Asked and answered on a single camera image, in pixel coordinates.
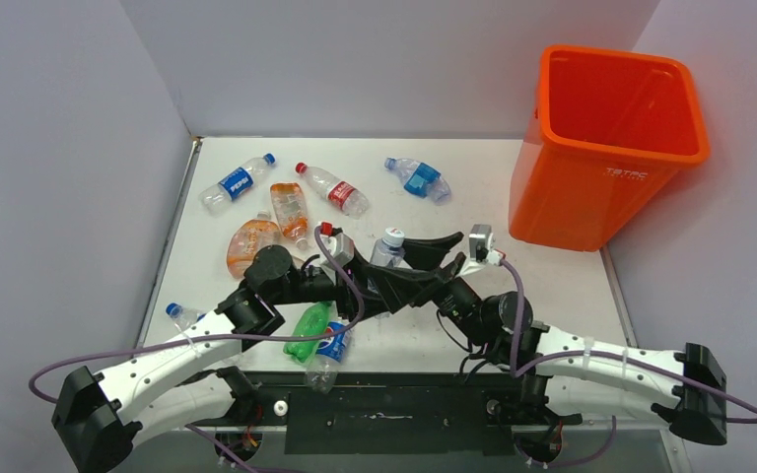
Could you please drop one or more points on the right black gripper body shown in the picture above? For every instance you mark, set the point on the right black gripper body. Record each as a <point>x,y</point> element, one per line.
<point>455,299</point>

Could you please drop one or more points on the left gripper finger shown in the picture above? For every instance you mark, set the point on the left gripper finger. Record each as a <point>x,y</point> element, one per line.
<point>396,286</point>
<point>427,254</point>

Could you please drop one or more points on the crushed Ganten water bottle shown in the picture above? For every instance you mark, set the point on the crushed Ganten water bottle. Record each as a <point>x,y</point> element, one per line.
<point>388,251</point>

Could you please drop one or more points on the green plastic bottle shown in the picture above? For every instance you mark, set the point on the green plastic bottle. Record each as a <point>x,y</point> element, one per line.
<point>312,323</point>

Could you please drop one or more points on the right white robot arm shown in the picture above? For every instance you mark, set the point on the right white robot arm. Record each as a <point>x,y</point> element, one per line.
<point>567,374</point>

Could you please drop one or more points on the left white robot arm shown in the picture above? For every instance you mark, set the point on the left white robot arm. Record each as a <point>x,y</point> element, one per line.
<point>100,415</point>

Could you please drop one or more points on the orange plastic bin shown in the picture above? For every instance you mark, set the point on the orange plastic bin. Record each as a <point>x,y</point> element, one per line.
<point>609,130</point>

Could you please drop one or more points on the crushed blue label bottle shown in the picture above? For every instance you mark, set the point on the crushed blue label bottle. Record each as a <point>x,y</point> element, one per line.
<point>420,179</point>

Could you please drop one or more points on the red cap water bottle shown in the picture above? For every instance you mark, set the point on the red cap water bottle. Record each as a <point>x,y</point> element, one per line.
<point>338,192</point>

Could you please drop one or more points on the crushed orange label bottle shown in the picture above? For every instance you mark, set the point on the crushed orange label bottle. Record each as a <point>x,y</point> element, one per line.
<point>290,208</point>

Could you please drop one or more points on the flat orange crushed bottle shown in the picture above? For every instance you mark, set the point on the flat orange crushed bottle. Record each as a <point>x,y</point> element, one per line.
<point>248,240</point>

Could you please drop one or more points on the clear Pepsi bottle top left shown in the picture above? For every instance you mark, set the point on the clear Pepsi bottle top left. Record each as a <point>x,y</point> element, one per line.
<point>219,197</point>

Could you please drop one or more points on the blue cap bottle left edge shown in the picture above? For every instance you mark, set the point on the blue cap bottle left edge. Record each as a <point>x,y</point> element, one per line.
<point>183,317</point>

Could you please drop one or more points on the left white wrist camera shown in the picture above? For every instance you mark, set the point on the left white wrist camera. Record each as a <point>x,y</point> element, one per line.
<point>340,246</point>

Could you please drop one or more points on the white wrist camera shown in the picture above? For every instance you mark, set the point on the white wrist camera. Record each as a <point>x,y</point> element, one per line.
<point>340,246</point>
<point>482,250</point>

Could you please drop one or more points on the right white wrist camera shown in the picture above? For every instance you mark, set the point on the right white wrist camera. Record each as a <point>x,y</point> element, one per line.
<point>482,250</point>

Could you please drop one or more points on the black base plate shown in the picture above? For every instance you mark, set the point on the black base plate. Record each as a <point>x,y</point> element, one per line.
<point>395,413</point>

